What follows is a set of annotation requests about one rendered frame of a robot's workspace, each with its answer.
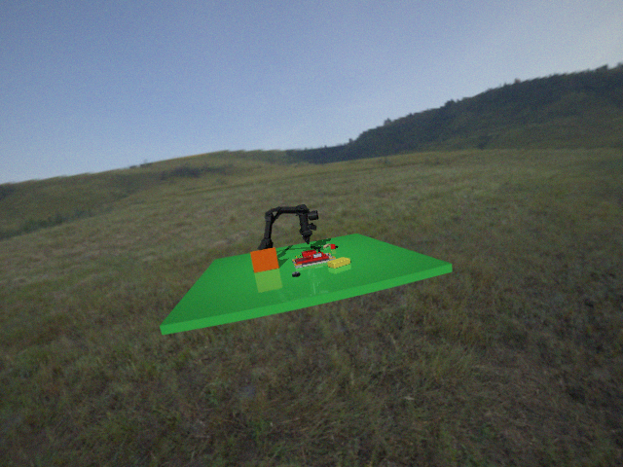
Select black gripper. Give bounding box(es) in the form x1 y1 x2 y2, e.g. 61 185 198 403
300 221 312 244

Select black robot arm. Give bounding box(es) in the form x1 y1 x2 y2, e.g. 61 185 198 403
257 204 318 251

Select yellow flat block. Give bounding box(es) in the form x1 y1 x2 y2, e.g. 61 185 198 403
327 257 350 269

